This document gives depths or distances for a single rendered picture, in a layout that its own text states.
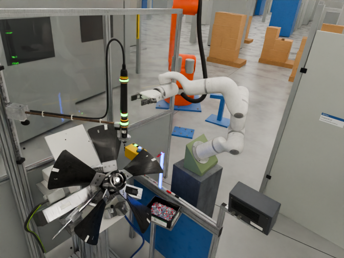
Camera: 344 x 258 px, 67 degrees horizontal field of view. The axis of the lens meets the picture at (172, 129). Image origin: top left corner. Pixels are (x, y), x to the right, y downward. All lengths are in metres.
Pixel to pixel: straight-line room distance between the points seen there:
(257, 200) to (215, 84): 0.68
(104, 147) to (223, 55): 8.11
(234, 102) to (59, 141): 1.10
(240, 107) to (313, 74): 1.33
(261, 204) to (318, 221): 1.84
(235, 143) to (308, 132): 1.20
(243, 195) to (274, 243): 1.60
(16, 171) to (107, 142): 0.63
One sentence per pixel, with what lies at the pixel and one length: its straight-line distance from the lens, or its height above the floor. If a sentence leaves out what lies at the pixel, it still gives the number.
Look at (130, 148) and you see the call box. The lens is 2.13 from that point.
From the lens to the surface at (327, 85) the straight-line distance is 2.73.
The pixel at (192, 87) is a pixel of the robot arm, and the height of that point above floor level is 1.73.
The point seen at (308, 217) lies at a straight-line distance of 3.36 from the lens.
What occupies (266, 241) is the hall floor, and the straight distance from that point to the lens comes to 3.10.
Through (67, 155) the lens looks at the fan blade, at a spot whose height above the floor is 1.41.
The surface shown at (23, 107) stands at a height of 1.57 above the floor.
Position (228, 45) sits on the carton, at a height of 0.64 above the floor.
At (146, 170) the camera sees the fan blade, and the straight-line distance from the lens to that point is 1.72.
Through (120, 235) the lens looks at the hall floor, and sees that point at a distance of 2.89.
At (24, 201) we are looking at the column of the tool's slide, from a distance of 2.11.
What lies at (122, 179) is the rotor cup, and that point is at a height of 1.21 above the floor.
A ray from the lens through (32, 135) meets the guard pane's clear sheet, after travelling 2.09.
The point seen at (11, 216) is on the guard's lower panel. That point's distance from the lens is 2.36.
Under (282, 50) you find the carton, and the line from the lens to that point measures 10.47.
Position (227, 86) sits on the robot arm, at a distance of 1.50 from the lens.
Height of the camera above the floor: 2.24
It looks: 29 degrees down
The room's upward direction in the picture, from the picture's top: 5 degrees clockwise
